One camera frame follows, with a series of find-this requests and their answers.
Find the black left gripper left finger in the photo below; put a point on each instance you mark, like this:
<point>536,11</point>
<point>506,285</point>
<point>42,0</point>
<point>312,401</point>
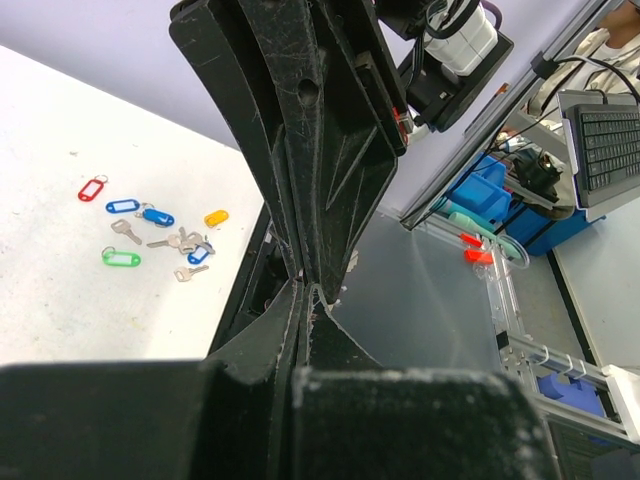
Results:
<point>224,417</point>

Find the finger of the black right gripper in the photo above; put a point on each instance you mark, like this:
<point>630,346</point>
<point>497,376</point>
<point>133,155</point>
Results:
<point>218,43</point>
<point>332,76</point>

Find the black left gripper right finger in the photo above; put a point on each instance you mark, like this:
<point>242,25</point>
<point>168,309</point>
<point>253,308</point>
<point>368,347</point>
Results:
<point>354,419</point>

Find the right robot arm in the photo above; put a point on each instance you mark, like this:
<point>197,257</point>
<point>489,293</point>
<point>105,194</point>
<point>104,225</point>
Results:
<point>443,53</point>

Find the yellow key tag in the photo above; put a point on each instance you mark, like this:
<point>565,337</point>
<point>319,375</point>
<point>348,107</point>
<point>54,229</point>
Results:
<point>216,218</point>

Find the blue storage bin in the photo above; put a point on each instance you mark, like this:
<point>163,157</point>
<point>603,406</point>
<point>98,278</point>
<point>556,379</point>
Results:
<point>483,198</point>

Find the silver key cluster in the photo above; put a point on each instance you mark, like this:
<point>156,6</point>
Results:
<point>193,246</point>

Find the blue tag key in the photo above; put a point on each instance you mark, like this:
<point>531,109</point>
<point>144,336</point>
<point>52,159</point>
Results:
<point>159,218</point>

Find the red key tag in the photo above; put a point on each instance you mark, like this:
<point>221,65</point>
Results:
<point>92,188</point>

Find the black keyboard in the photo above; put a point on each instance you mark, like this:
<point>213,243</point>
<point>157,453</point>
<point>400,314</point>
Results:
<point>602,137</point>

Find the person with headset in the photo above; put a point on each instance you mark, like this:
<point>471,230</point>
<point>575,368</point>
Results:
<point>607,60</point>

